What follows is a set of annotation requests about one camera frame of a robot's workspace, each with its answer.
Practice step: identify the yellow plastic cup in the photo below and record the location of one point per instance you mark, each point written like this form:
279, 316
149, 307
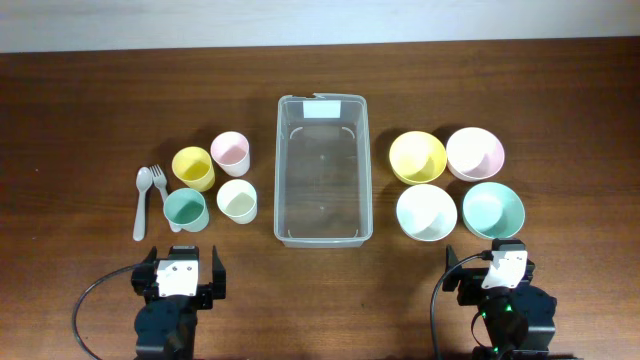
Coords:
193, 166

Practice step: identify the pink plastic bowl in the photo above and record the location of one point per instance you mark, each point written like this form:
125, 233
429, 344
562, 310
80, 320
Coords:
474, 154

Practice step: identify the pink plastic cup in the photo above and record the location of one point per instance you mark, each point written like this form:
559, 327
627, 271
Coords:
231, 151

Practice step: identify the grey plastic spoon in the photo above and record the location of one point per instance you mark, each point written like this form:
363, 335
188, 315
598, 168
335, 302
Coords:
143, 183

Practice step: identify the yellow plastic bowl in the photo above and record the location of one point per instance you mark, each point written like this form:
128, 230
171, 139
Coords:
417, 157

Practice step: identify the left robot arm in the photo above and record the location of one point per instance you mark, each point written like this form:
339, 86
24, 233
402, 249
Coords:
166, 325

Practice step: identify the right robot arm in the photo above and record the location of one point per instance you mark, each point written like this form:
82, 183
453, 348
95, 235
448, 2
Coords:
518, 316

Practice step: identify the green plastic bowl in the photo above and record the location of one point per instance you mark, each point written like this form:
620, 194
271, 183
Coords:
492, 210

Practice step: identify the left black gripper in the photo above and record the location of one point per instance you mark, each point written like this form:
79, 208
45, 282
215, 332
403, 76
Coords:
141, 279

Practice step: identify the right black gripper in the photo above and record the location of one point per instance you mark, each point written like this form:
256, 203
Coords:
472, 278

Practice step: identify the green plastic cup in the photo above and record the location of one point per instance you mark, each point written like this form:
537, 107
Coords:
187, 209

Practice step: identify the white plastic cup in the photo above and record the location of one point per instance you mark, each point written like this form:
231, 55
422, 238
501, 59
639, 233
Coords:
237, 199

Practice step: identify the clear plastic storage container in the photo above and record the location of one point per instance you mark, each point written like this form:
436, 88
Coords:
323, 196

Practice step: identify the grey plastic fork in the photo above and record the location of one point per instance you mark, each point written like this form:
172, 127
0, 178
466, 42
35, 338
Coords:
160, 182

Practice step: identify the white plastic bowl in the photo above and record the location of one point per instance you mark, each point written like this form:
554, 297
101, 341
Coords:
426, 213

